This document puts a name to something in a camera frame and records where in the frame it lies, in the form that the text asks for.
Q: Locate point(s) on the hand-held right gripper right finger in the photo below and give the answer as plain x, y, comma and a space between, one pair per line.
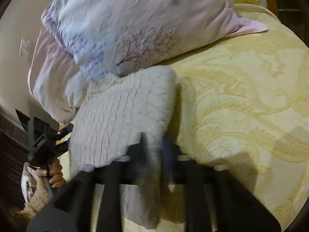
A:
169, 157

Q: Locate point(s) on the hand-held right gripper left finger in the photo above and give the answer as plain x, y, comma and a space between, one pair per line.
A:
135, 162

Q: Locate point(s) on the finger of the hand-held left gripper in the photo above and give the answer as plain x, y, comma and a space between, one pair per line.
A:
62, 145
64, 130

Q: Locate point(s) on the person's left forearm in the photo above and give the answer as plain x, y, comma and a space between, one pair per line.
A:
36, 201

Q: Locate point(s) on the person's left hand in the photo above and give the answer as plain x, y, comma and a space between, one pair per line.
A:
54, 174

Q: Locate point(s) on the dark wooden cabinet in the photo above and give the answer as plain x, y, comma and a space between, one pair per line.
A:
12, 154

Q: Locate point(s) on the pink printed garment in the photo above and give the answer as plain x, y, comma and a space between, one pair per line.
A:
27, 183

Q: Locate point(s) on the pink floral pillow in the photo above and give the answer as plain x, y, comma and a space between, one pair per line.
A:
53, 77

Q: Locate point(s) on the yellow patterned bedspread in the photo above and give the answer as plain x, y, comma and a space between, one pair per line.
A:
241, 101

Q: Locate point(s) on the white tree-print pillow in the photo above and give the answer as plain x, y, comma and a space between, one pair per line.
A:
135, 21

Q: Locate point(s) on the white wall switch plate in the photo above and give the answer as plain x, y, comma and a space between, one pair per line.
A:
24, 47

